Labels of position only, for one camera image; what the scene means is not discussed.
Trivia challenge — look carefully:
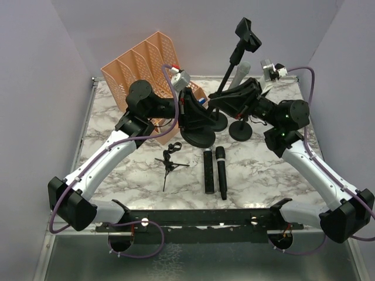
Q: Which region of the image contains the black mounting base bar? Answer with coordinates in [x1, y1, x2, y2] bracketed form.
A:
[96, 204, 305, 245]

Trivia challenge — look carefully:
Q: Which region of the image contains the purple cable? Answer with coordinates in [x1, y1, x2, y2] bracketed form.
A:
[268, 66, 375, 256]
[49, 64, 180, 259]

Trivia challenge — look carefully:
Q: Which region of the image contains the black microphone white band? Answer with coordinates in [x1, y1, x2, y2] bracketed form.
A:
[215, 146, 227, 200]

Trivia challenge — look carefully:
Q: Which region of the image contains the black microphone silver grille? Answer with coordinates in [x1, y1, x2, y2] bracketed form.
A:
[203, 148, 214, 194]

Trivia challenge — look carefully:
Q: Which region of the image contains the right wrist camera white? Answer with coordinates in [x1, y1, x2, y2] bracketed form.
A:
[259, 59, 288, 94]

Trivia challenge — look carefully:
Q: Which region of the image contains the aluminium frame rail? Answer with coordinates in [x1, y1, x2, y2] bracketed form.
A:
[33, 77, 100, 280]

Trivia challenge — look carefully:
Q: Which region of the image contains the small black tripod stand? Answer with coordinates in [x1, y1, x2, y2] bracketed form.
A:
[155, 142, 190, 192]

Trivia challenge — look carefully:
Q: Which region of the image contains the peach plastic file organizer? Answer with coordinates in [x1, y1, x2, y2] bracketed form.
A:
[101, 32, 206, 145]

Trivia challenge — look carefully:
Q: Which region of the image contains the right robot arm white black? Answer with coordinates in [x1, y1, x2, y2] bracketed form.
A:
[209, 78, 374, 243]

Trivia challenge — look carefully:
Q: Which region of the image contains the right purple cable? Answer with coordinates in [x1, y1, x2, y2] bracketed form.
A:
[268, 66, 375, 256]

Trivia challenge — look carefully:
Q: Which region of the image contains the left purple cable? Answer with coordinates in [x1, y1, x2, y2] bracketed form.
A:
[49, 64, 180, 259]

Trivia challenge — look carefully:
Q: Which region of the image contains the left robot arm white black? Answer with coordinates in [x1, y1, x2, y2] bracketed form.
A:
[47, 80, 213, 234]

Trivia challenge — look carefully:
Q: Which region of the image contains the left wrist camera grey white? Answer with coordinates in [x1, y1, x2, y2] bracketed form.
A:
[169, 65, 190, 92]

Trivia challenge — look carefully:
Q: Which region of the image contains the black microphone stand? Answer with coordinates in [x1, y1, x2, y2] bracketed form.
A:
[229, 117, 253, 142]
[211, 109, 228, 132]
[179, 17, 262, 149]

